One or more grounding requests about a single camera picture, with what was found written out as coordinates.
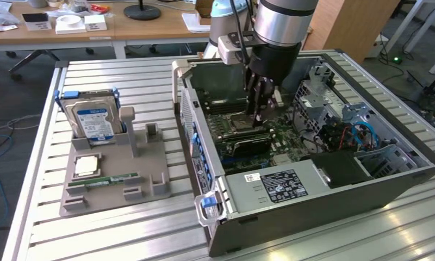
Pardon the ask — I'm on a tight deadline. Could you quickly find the grey floor cable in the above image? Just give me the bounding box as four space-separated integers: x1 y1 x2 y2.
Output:
0 114 43 131

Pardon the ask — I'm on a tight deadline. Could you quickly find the silver chipset heatsink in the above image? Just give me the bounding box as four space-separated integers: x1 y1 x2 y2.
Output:
272 154 296 166

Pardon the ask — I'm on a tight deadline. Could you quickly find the small white box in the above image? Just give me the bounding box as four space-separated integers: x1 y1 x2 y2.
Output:
83 14 107 32

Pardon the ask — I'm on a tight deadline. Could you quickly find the wooden office desk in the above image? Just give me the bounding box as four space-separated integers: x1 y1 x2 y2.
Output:
114 0 313 59
0 1 117 59

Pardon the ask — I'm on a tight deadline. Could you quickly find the black chair base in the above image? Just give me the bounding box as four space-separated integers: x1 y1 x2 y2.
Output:
7 48 95 79

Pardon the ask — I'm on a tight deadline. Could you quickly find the open grey PC case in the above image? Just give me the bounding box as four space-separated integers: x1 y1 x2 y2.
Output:
171 53 435 258

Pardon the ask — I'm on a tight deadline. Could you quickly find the white box with red button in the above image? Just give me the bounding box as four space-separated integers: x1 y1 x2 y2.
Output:
365 34 389 59

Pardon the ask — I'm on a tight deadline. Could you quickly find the black topped white box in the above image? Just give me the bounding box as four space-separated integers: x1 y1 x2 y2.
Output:
22 13 53 31

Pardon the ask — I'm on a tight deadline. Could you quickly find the tall perforated disk bay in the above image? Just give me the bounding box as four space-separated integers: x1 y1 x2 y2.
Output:
294 61 349 131

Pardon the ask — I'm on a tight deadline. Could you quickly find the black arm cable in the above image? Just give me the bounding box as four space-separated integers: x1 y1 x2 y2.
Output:
229 0 257 65

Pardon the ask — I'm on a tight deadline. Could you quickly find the brown cardboard box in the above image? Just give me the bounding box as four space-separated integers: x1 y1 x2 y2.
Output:
195 0 215 18

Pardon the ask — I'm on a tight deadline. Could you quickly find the red wire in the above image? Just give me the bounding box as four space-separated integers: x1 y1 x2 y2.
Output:
340 126 352 150

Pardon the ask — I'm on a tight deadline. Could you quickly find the grey power supply unit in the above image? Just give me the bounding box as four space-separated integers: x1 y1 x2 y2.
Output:
225 159 330 214

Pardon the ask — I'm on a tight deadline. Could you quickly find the white table frame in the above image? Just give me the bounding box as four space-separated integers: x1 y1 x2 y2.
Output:
381 0 435 74

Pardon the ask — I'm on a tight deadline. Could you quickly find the low grey disk bay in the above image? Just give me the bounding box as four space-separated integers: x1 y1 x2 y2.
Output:
354 144 421 179

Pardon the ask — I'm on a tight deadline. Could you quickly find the hard disk with blue label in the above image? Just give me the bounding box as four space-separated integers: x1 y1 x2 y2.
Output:
61 94 118 144

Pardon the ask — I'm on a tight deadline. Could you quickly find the black equipment stand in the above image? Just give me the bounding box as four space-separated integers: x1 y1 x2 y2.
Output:
408 48 435 120

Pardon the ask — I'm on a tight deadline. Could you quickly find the grey plastic parts rack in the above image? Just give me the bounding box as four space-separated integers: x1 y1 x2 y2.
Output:
59 107 174 218

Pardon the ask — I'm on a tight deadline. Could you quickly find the clear plastic bag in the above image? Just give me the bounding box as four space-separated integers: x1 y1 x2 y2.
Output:
0 1 22 25

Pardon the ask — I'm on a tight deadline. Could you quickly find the green motherboard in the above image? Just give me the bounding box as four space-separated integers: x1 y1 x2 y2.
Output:
203 96 317 175

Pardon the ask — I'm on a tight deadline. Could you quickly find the blue wire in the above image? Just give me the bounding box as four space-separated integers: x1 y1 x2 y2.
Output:
350 122 382 152

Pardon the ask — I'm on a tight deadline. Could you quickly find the blue disk caddy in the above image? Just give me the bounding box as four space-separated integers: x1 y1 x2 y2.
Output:
54 87 123 134

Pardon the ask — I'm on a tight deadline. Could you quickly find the black graphics card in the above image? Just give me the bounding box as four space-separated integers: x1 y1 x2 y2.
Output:
223 135 273 159

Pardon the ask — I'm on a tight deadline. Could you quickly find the white tape roll holder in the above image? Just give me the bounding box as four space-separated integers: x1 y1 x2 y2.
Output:
55 15 87 35

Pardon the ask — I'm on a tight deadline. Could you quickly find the black round lamp base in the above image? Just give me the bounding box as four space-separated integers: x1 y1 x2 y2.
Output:
123 0 163 21

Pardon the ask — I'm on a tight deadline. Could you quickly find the black wire bundle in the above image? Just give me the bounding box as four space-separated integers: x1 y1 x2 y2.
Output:
317 123 345 152

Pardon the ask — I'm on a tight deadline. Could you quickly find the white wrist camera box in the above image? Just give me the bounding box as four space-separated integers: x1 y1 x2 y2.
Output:
217 35 251 65

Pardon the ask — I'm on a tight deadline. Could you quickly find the stack of white papers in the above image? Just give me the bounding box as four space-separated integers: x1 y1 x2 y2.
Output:
182 12 214 33

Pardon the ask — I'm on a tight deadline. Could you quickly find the CPU socket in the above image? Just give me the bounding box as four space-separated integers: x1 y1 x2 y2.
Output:
229 111 254 133

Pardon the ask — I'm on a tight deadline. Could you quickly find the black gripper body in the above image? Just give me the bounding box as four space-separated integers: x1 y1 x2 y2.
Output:
247 43 302 82

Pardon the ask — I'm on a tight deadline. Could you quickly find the silver CPU chip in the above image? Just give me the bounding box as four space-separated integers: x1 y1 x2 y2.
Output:
74 157 99 177

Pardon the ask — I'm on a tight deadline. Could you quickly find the green RAM stick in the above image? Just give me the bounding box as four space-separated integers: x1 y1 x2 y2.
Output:
69 173 139 188

